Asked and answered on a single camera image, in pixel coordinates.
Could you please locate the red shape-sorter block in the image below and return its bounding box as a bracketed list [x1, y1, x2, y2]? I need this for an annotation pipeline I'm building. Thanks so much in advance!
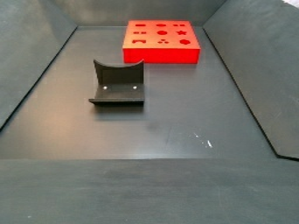
[123, 20, 202, 64]

